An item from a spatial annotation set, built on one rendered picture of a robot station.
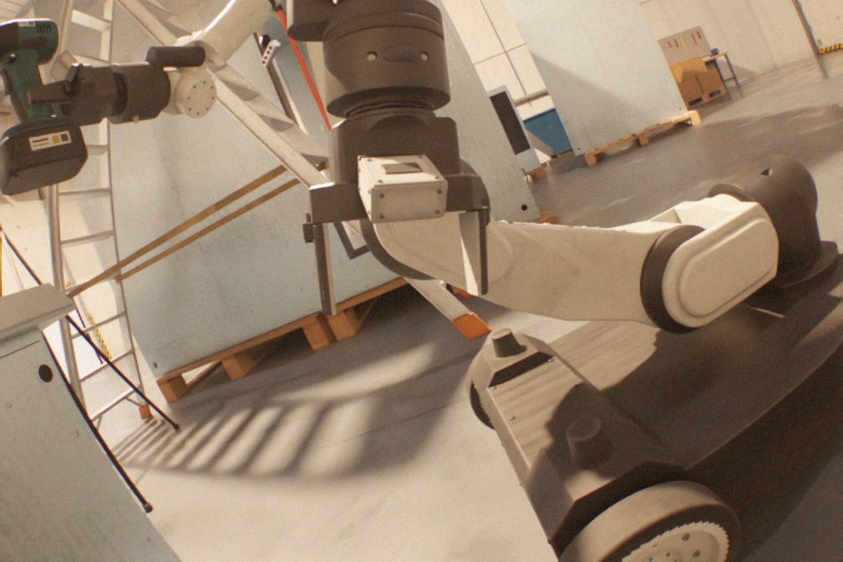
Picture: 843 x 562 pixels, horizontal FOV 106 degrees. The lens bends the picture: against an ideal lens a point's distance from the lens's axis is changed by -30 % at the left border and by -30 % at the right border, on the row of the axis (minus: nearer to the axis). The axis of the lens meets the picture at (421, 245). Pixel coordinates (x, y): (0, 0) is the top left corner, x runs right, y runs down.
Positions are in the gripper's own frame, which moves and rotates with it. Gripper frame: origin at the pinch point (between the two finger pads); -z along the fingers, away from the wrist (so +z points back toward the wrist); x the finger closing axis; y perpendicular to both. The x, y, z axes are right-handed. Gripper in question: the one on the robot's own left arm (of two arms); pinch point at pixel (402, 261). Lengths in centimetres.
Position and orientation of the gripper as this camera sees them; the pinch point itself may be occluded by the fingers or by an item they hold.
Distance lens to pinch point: 31.6
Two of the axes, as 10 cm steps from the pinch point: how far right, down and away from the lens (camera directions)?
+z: -0.9, -9.9, -0.5
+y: 2.7, 0.3, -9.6
